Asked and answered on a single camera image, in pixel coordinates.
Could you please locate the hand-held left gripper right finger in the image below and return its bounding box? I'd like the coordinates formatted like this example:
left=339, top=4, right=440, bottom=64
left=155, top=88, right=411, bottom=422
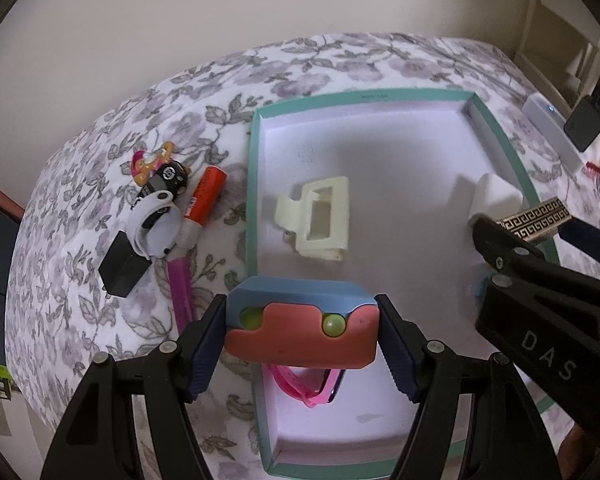
left=375, top=294, right=548, bottom=480

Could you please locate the cream hair claw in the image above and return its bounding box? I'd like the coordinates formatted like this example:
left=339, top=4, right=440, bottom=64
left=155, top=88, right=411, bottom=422
left=275, top=175, right=352, bottom=261

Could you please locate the pink dog figure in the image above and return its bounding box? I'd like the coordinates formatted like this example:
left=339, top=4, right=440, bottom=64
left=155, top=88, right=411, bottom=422
left=131, top=141, right=177, bottom=187

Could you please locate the white charger plug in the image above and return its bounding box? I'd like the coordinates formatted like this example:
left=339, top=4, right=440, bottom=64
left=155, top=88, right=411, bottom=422
left=467, top=172, right=525, bottom=226

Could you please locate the person's right forearm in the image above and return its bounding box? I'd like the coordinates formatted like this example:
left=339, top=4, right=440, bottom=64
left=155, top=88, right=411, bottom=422
left=560, top=420, right=598, bottom=480

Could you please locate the teal shallow box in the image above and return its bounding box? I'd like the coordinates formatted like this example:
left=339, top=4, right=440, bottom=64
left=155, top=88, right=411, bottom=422
left=244, top=87, right=563, bottom=478

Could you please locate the black charger plug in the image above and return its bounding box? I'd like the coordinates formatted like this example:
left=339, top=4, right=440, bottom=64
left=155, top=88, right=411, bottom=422
left=97, top=230, right=152, bottom=301

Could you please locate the orange marker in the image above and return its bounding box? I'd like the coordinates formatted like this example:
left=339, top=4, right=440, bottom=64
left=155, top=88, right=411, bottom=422
left=179, top=165, right=228, bottom=251

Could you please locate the purple pen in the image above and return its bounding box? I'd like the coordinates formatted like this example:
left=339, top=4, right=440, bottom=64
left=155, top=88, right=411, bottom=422
left=166, top=250, right=197, bottom=333

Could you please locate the gold patterned lighter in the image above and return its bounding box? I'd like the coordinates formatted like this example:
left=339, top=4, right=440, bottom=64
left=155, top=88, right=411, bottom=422
left=495, top=197, right=573, bottom=246

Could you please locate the grey floral blanket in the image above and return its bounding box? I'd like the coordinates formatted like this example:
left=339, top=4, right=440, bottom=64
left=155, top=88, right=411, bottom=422
left=5, top=32, right=600, bottom=480

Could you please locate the white band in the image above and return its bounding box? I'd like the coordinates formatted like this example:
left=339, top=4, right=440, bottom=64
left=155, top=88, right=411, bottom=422
left=129, top=191, right=183, bottom=260

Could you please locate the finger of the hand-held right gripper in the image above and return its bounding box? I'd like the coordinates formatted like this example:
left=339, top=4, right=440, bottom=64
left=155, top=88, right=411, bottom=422
left=559, top=219, right=600, bottom=284
left=469, top=212, right=548, bottom=273

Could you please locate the black toy car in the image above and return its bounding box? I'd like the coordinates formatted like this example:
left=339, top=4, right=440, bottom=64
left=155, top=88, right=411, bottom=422
left=137, top=160, right=188, bottom=206

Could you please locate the black adapter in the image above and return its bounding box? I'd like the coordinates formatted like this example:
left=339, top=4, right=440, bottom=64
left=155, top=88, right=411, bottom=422
left=565, top=95, right=600, bottom=152

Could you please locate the white power strip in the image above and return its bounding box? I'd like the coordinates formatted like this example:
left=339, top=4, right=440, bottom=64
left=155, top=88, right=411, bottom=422
left=522, top=92, right=583, bottom=173

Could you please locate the cream wooden shelf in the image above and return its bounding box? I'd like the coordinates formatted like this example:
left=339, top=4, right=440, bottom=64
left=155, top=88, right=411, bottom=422
left=512, top=0, right=600, bottom=111

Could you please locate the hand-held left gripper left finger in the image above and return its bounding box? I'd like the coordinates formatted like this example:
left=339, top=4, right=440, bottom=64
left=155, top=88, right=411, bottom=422
left=40, top=294, right=228, bottom=480

